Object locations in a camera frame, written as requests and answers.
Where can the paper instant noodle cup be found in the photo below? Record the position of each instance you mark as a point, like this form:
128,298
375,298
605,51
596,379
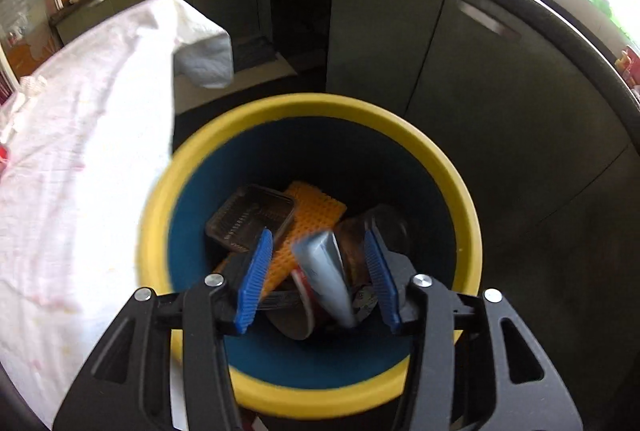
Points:
352,241

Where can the green plastic container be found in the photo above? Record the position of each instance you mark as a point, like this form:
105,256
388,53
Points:
607,6

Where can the orange bristle mat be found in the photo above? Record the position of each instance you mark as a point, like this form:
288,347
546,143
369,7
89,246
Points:
312,211

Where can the white milk carton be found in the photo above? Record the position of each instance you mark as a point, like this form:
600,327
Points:
325,276

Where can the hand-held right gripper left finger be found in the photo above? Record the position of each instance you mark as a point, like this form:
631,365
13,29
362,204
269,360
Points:
255,281

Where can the yellow rimmed blue bin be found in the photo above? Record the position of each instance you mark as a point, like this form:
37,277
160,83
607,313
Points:
310,111

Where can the black kitchen countertop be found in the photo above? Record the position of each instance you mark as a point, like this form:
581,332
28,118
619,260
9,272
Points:
575,26

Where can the white dotted tablecloth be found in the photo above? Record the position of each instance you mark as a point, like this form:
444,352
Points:
90,161

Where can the black plastic tray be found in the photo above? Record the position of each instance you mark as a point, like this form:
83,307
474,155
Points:
250,216

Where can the green lower kitchen cabinets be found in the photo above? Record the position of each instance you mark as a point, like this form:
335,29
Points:
380,36

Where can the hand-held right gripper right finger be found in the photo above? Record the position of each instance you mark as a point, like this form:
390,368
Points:
381,281

